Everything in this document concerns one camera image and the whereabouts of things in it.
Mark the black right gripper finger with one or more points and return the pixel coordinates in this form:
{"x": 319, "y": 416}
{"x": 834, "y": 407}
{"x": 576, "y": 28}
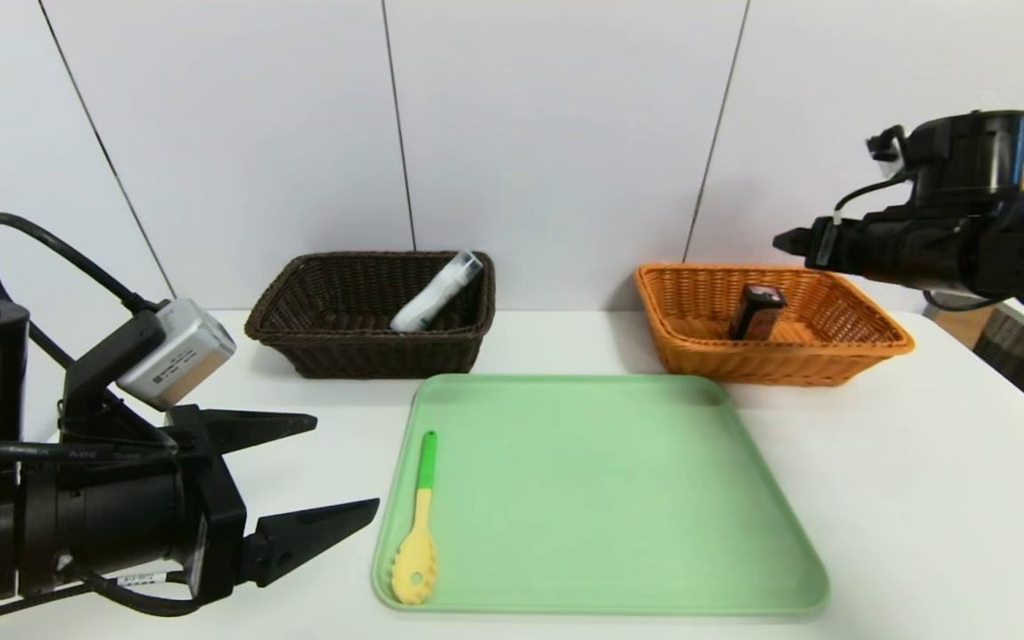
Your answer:
{"x": 801, "y": 243}

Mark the black drink carton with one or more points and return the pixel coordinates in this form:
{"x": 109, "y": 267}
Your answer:
{"x": 754, "y": 311}

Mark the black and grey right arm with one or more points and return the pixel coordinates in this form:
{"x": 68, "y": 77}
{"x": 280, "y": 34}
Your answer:
{"x": 965, "y": 160}

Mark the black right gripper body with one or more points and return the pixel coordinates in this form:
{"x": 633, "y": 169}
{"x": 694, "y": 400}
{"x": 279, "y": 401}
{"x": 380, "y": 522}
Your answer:
{"x": 824, "y": 243}

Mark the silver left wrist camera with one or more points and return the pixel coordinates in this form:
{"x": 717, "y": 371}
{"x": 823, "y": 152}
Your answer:
{"x": 179, "y": 351}

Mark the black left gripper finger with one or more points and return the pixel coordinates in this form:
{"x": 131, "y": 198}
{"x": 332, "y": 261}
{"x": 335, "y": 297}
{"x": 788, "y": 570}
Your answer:
{"x": 250, "y": 428}
{"x": 299, "y": 538}

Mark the light green plastic tray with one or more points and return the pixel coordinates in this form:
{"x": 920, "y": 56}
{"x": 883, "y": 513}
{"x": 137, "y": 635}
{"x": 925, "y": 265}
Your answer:
{"x": 619, "y": 498}

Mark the orange wicker basket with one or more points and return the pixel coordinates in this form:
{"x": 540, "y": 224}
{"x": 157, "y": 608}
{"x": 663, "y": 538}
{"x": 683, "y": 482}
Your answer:
{"x": 832, "y": 338}

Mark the clear plastic white bottle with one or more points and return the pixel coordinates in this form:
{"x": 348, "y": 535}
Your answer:
{"x": 436, "y": 293}

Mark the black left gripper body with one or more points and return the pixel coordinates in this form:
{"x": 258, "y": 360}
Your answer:
{"x": 214, "y": 507}

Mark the dark brown wicker basket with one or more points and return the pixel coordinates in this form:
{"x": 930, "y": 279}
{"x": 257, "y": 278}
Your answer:
{"x": 343, "y": 284}

